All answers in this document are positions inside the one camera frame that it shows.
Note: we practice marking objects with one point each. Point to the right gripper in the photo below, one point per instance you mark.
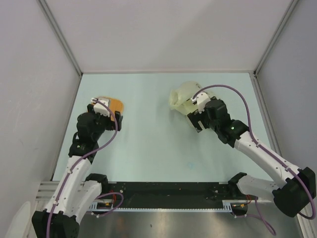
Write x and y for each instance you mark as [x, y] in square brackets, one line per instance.
[195, 117]

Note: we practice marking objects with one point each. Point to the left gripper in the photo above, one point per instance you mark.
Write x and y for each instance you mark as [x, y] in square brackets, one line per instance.
[111, 126]

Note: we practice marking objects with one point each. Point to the orange woven tray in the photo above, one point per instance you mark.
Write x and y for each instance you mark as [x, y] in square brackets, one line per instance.
[115, 105]

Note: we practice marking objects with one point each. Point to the translucent plastic bag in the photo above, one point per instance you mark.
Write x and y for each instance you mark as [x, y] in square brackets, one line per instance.
[180, 99]

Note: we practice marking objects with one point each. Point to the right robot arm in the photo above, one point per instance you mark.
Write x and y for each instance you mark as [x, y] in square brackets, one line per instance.
[290, 188]

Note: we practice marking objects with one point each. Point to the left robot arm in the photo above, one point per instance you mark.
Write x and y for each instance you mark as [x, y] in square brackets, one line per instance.
[75, 193]

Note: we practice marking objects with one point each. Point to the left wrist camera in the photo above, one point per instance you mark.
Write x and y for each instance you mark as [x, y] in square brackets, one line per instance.
[102, 108]

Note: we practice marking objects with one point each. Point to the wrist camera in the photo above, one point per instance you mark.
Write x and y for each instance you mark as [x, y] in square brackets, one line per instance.
[201, 100]
[102, 108]

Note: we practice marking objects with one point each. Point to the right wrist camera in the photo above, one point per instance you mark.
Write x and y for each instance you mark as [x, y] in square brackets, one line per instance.
[201, 100]

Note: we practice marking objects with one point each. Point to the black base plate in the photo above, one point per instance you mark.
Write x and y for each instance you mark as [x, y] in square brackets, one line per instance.
[171, 195]

